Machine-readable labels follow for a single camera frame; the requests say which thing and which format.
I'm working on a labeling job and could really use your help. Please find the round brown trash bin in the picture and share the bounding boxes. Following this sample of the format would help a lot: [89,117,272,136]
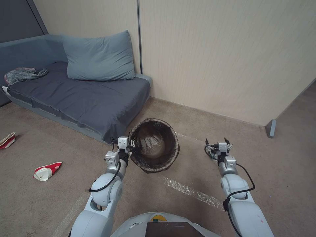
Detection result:
[128,118,180,174]

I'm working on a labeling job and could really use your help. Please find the grey partition foot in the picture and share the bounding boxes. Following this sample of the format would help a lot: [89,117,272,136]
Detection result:
[266,119,277,139]

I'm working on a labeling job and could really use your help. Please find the clear tape strip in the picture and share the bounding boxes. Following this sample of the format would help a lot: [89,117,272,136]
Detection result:
[158,174,225,211]

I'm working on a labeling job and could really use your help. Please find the dark grey bed sheet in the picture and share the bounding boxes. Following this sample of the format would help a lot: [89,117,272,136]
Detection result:
[7,61,150,145]

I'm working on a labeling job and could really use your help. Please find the white robot front shell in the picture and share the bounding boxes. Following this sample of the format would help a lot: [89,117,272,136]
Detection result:
[110,212,218,237]

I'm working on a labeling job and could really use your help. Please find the crushed red white paper cup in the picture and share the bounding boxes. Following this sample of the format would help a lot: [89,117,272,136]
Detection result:
[0,131,17,150]
[33,162,63,182]

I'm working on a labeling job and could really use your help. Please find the blue pillow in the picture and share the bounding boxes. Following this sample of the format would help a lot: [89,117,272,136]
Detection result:
[62,30,136,81]

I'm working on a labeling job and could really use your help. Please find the crumpled grey plastic bag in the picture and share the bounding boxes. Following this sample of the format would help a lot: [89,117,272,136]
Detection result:
[4,67,49,86]

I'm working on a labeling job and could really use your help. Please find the blue sofa bed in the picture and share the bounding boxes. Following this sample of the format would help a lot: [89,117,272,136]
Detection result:
[0,34,152,145]

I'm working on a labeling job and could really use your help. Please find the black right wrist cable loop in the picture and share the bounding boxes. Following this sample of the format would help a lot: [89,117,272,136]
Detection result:
[204,145,220,162]

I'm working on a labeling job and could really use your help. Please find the long black right arm cable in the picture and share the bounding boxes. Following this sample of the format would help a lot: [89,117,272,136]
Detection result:
[223,163,255,237]

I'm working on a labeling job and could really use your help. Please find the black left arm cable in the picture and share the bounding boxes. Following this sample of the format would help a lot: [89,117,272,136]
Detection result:
[88,160,122,193]

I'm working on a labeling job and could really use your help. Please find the black vertical wall strip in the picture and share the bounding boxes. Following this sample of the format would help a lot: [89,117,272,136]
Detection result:
[136,0,144,75]

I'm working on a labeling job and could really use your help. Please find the dark grey wall panel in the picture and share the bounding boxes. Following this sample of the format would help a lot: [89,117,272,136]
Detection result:
[0,0,49,44]

